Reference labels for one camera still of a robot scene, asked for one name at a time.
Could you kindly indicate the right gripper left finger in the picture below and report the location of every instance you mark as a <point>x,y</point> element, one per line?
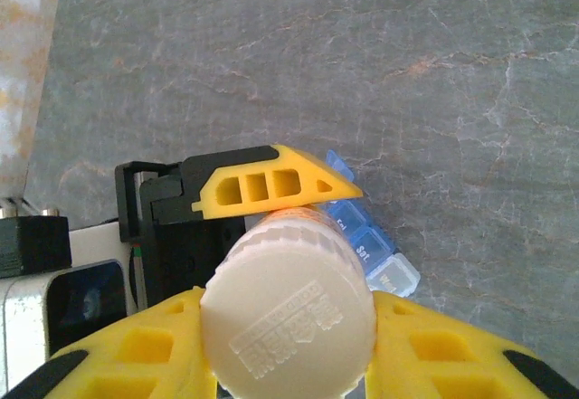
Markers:
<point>126,354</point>

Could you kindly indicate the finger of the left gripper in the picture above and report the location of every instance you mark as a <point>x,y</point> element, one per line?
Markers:
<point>271,186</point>

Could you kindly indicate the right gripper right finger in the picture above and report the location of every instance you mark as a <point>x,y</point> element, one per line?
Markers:
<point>452,354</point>

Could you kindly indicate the blue weekly pill organizer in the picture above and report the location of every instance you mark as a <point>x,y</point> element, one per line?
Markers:
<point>375,245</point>

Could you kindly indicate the white bottle cap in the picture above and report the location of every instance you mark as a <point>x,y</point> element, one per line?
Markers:
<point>289,313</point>

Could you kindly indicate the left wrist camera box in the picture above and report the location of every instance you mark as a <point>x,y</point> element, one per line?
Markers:
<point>54,317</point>

